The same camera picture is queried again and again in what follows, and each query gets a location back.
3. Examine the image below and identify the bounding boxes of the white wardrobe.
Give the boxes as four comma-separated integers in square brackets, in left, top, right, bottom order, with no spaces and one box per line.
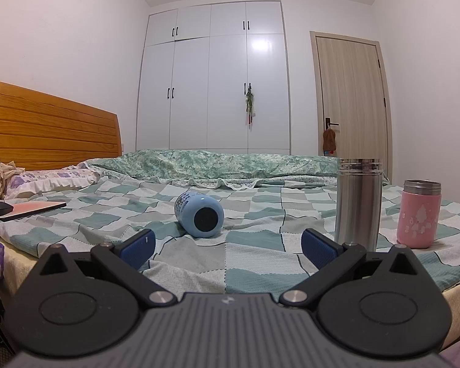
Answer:
[136,1,291,155]

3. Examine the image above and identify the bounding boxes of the blue cup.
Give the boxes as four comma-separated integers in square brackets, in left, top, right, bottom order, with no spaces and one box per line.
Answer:
[174,190,225,238]

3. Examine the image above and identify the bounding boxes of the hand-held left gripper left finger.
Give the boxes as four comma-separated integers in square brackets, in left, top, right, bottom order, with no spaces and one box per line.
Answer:
[39,229,178,308]

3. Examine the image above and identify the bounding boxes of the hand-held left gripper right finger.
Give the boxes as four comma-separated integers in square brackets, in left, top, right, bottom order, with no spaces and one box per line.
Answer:
[278,228,421,308]

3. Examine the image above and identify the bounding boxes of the crumpled beige cloth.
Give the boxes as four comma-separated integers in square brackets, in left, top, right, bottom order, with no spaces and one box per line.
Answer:
[0,151,25,200]

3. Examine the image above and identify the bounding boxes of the wooden headboard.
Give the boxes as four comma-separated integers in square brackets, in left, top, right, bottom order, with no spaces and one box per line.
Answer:
[0,79,122,171]

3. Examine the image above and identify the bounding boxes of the checkered bed sheet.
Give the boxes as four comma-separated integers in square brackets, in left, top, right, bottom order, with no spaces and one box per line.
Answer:
[0,176,460,292]

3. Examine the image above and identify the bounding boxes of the light wooden door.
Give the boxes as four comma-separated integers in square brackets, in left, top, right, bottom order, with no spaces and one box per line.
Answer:
[310,31,393,182]

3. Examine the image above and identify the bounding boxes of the green floral quilt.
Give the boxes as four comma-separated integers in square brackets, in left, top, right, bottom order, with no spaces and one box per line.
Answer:
[79,149,389,191]

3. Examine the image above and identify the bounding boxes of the stainless steel thermos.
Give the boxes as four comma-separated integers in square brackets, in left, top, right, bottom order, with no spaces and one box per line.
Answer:
[334,158,384,252]

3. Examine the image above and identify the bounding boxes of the green hanging ornament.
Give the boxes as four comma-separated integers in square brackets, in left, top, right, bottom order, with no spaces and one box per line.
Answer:
[244,83,257,125]

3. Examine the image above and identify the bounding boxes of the purple floral pillow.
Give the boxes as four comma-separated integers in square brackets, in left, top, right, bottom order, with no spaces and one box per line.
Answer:
[4,168,102,201]

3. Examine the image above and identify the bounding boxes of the brown hanging pouch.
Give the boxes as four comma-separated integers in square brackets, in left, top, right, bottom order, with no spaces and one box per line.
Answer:
[322,127,338,157]

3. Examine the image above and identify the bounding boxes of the pink thermos cup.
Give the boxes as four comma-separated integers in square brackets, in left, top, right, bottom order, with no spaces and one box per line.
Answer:
[397,179,442,249]

